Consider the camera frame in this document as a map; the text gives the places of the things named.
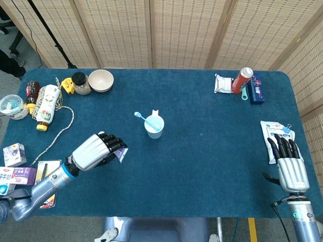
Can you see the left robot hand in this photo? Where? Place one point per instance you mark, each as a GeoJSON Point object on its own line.
{"type": "Point", "coordinates": [90, 151]}

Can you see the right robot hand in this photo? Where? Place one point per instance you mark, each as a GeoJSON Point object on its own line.
{"type": "Point", "coordinates": [292, 174]}

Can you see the purple white toothpaste tube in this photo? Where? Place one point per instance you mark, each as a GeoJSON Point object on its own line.
{"type": "Point", "coordinates": [121, 153]}

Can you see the light blue toothbrush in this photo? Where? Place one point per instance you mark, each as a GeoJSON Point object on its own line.
{"type": "Point", "coordinates": [146, 121]}

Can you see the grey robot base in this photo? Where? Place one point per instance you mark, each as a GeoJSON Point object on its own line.
{"type": "Point", "coordinates": [156, 229]}

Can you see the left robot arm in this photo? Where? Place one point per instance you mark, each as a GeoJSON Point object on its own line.
{"type": "Point", "coordinates": [48, 184]}

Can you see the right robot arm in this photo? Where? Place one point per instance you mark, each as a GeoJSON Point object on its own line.
{"type": "Point", "coordinates": [302, 219]}

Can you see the pale blue eared cup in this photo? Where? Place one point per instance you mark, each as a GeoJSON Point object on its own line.
{"type": "Point", "coordinates": [154, 134]}

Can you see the blue binder clip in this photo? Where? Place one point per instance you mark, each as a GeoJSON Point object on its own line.
{"type": "Point", "coordinates": [286, 129]}

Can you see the white pouch blue print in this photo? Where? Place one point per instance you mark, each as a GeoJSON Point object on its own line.
{"type": "Point", "coordinates": [271, 131]}

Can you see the black pen card package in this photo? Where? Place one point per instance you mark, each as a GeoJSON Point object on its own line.
{"type": "Point", "coordinates": [46, 170]}

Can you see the white bottle green print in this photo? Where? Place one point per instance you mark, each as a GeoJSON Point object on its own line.
{"type": "Point", "coordinates": [48, 106]}

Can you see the glass jar black lid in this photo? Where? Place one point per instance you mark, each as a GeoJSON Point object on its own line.
{"type": "Point", "coordinates": [81, 85]}

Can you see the red yellow card pack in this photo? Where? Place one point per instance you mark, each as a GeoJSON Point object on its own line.
{"type": "Point", "coordinates": [49, 203]}

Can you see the beige bowl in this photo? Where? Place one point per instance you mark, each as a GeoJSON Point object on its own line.
{"type": "Point", "coordinates": [101, 80]}

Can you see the purple white carton box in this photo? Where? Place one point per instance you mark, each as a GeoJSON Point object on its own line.
{"type": "Point", "coordinates": [17, 175]}

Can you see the small white milk carton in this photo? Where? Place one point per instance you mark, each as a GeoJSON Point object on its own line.
{"type": "Point", "coordinates": [13, 155]}

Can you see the dark bottle yellow cap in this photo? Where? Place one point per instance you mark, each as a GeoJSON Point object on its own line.
{"type": "Point", "coordinates": [32, 92]}

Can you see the dark blue box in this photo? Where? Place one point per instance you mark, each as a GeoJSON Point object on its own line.
{"type": "Point", "coordinates": [257, 92]}

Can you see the clear round plastic tub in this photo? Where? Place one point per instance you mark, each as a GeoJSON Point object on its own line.
{"type": "Point", "coordinates": [12, 107]}

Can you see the blue table cloth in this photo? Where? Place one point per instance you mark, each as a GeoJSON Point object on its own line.
{"type": "Point", "coordinates": [202, 164]}

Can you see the metal table leg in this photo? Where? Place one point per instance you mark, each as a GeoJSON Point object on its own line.
{"type": "Point", "coordinates": [220, 229]}

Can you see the blue white flat box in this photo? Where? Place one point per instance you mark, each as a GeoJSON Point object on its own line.
{"type": "Point", "coordinates": [5, 189]}

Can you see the red drink can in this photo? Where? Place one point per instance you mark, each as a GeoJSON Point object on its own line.
{"type": "Point", "coordinates": [241, 82]}

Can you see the white folded packet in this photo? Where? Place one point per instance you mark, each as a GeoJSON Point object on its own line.
{"type": "Point", "coordinates": [223, 84]}

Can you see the black tripod stand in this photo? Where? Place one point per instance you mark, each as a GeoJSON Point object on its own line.
{"type": "Point", "coordinates": [54, 41]}

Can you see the person dark leg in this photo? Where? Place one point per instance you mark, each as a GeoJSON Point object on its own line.
{"type": "Point", "coordinates": [10, 66]}

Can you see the black office chair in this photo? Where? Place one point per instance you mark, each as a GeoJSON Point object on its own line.
{"type": "Point", "coordinates": [13, 40]}

